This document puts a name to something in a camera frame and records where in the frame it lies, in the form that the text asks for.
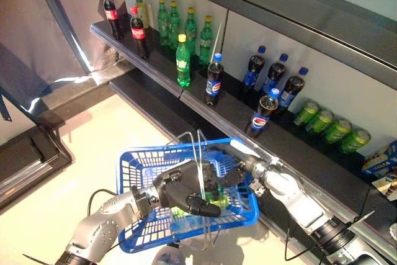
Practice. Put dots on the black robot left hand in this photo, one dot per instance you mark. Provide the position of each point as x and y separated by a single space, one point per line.
176 187

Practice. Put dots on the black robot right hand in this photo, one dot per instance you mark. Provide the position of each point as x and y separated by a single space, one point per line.
232 176

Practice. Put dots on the blue plastic shopping basket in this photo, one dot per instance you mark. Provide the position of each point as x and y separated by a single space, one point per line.
252 212

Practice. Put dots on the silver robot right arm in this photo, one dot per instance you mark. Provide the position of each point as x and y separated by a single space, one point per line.
288 190

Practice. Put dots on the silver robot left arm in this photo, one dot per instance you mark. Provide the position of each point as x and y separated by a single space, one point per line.
102 227

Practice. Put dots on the green drink can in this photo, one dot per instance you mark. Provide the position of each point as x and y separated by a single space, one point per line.
355 141
306 113
337 131
319 121

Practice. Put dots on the white flat tag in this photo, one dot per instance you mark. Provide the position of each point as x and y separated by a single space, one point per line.
245 148

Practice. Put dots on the Pepsi bottle blue cap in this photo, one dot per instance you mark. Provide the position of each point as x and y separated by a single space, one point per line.
274 74
260 120
291 89
213 86
253 69

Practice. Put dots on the silver robot left leg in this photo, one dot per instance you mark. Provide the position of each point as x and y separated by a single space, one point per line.
167 257

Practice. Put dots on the clear thin divider strip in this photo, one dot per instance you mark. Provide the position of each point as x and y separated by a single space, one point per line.
217 40

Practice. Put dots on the glossy dark floor plinth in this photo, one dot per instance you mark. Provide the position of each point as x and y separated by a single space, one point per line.
71 91

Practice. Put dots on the blue biscuit box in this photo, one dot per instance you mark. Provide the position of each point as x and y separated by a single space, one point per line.
380 165

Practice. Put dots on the black framed display cabinet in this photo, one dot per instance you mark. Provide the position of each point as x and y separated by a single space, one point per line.
28 159

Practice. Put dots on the Coca-Cola bottle red cap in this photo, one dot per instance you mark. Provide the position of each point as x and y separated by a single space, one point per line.
111 15
138 33

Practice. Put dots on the small yellow tea bottle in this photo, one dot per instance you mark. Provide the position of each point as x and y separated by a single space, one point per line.
142 13

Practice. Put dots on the black slanted pole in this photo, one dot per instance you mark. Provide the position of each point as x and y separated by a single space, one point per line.
60 20

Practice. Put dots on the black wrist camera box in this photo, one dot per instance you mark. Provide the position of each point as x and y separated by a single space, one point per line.
139 203

